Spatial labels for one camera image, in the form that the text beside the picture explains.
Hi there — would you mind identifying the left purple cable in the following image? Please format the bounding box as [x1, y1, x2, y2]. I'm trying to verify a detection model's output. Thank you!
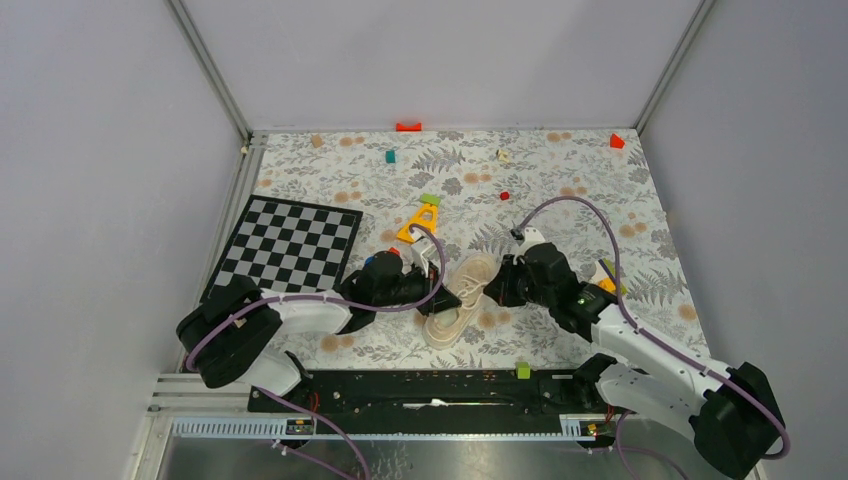
[185, 223, 448, 480]

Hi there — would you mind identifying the red wedge block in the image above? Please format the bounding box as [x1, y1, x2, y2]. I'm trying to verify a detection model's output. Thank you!
[609, 133, 626, 149]

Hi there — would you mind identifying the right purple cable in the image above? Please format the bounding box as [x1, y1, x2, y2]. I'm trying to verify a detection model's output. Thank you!
[511, 195, 793, 460]

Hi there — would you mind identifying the yellow triangular toy frame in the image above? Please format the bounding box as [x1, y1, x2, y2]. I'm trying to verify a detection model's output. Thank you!
[396, 203, 438, 244]

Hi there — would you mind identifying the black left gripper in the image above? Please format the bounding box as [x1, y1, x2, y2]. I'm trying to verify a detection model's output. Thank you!
[374, 261, 461, 317]

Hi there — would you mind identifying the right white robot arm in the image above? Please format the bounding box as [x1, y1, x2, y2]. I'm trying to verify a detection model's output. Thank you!
[484, 242, 785, 479]

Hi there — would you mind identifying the lime green cube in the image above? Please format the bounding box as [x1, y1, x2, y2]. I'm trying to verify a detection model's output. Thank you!
[515, 361, 532, 380]

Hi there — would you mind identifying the beige sneaker with laces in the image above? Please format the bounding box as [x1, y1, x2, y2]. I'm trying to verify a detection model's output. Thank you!
[423, 253, 498, 350]

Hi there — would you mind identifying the purple cable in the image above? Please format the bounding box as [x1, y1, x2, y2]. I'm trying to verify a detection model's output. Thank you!
[185, 223, 448, 480]
[511, 195, 793, 460]

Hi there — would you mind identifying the floral patterned table mat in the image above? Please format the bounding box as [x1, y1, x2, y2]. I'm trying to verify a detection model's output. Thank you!
[254, 130, 708, 370]

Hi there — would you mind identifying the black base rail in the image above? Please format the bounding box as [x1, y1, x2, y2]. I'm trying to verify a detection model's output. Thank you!
[247, 368, 622, 436]

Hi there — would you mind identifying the orange arch block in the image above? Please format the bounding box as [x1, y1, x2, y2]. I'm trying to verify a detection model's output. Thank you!
[395, 122, 423, 133]

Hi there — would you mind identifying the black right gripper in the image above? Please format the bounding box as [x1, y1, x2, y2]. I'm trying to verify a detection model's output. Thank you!
[484, 254, 555, 308]

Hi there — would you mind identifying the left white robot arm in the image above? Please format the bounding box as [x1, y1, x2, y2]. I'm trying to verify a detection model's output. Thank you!
[176, 251, 461, 411]

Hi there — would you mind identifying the green block on frame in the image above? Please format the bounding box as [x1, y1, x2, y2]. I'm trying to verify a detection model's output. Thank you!
[420, 194, 441, 206]

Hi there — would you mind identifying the black white checkerboard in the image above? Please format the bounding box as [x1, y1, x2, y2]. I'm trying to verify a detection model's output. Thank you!
[201, 194, 363, 301]

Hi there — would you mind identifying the white slotted cable duct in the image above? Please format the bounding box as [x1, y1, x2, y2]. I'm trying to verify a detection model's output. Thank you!
[170, 415, 598, 442]

